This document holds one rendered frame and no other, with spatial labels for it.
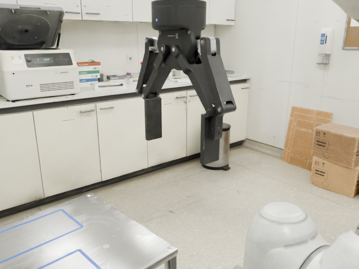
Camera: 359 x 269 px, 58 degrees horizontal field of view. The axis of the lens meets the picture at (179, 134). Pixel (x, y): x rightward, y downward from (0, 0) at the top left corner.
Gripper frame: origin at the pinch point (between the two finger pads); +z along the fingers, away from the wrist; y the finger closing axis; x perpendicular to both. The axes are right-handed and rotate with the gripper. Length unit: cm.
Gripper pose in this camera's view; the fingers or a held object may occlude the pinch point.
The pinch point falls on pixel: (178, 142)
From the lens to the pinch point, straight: 49.4
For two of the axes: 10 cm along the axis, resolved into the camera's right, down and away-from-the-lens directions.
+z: 0.0, 9.6, 2.9
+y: -6.3, -2.2, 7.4
